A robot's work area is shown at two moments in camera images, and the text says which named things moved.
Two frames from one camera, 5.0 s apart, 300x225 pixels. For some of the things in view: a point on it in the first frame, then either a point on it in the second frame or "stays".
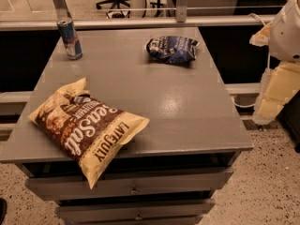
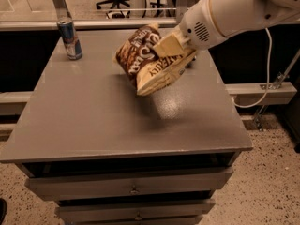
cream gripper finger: (277, 85) -> (197, 29)
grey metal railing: (140, 22) stays
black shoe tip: (3, 209) stays
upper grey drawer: (130, 183) stays
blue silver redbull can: (67, 28) stays
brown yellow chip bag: (83, 128) -> (143, 65)
